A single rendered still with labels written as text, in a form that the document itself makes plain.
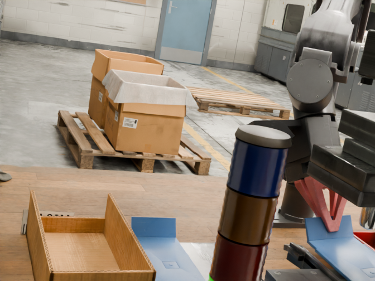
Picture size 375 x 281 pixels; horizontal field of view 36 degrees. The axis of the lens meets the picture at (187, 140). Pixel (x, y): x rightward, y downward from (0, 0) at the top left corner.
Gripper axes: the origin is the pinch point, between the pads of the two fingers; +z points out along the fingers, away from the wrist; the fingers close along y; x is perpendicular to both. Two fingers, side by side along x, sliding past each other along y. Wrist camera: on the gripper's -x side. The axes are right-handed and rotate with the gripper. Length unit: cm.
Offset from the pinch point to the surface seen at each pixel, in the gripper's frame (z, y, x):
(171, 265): 3.1, -9.3, -19.8
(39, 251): -0.4, -6.8, -37.2
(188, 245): 0.5, -16.1, -14.6
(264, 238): 1.3, 30.8, -25.6
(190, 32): -434, -954, 366
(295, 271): 5.1, 4.9, -9.0
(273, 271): 4.8, 5.0, -11.9
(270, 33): -411, -890, 509
